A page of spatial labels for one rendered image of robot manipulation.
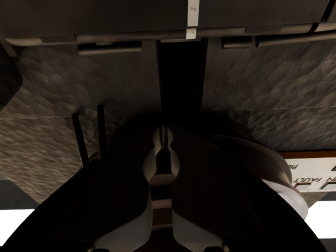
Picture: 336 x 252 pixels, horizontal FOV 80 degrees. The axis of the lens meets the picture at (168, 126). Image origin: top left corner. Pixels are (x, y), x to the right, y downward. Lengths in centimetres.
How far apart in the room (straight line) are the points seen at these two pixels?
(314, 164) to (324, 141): 7
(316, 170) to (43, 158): 68
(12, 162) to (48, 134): 17
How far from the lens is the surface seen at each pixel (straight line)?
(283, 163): 42
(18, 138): 54
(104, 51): 25
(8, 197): 983
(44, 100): 34
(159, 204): 30
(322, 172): 66
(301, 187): 69
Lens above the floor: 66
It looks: 47 degrees up
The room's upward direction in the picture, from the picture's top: 176 degrees clockwise
